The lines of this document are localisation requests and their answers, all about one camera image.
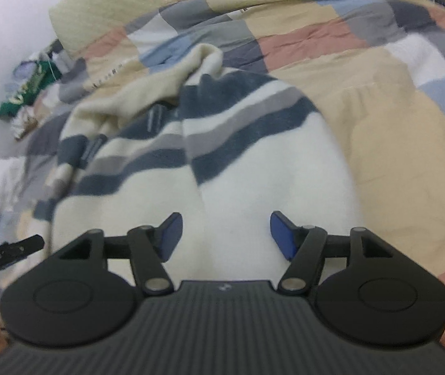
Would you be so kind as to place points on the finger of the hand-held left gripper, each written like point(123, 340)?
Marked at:
point(11, 248)

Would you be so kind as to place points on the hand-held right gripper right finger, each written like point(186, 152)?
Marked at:
point(283, 236)

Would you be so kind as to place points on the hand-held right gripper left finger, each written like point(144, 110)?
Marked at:
point(171, 234)

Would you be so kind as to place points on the white navy grey striped sweater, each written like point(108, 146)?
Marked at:
point(253, 187)

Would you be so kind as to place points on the patchwork checked blanket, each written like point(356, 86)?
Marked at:
point(382, 132)

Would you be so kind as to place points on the green printed bag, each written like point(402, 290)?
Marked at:
point(17, 101)

